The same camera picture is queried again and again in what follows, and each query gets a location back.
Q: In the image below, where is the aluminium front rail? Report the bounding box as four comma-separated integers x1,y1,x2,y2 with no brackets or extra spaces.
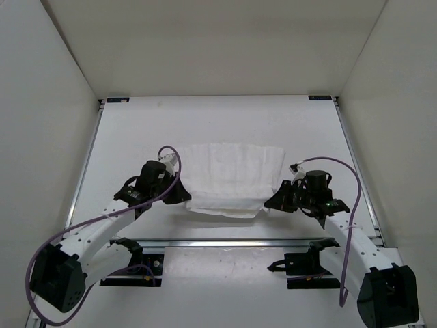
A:
137,238,311,248

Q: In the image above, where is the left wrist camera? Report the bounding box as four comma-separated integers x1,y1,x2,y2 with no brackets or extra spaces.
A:
158,153,178,176

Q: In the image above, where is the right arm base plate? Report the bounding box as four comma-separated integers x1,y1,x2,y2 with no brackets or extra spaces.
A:
267,238,340,290

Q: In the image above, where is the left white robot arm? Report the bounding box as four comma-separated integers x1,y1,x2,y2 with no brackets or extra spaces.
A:
29,154,191,313

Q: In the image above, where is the blue corner label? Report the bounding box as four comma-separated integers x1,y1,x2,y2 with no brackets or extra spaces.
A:
106,97,130,103
308,95,332,101

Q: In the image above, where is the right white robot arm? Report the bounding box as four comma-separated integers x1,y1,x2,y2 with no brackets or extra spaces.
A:
264,164,419,327

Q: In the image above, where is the white pleated skirt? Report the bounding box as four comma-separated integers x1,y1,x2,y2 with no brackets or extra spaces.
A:
178,143,285,219

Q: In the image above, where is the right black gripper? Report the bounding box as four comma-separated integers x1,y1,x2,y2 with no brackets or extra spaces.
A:
266,180,315,213

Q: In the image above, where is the right blue corner label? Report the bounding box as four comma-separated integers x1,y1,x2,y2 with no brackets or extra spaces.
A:
308,95,332,101

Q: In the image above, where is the left blue corner label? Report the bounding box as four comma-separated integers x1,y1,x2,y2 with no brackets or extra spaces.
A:
106,97,130,103

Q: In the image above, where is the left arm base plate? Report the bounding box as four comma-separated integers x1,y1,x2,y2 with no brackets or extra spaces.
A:
100,251,165,288

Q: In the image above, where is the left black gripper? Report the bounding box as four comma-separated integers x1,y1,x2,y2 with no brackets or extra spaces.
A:
153,169,191,202

